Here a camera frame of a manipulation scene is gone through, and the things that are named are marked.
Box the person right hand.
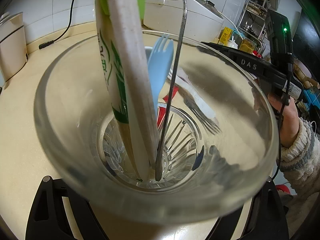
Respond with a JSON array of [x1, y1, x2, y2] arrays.
[[279, 98, 299, 148]]

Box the light blue plastic spork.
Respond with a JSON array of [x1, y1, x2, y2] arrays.
[[148, 35, 174, 117]]

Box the black power cable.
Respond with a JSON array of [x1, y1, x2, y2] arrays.
[[38, 0, 78, 50]]

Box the clear glass tumbler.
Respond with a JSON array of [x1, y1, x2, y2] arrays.
[[34, 36, 279, 224]]

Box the glass of tea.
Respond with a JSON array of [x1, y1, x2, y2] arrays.
[[239, 38, 256, 54]]

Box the metal spoon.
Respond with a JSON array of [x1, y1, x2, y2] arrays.
[[155, 0, 188, 181]]

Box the metal kitchen rack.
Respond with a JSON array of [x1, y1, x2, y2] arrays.
[[237, 0, 271, 41]]

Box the white cooker cable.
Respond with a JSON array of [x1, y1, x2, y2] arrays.
[[149, 0, 242, 43]]

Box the yellow carton box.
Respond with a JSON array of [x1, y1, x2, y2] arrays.
[[218, 27, 233, 46]]

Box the knitted sleeve forearm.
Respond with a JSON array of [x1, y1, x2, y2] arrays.
[[280, 118, 319, 199]]

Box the white rice cooker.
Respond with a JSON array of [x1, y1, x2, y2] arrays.
[[143, 0, 225, 43]]

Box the green disposable chopsticks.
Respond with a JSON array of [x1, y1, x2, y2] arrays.
[[95, 0, 141, 180]]

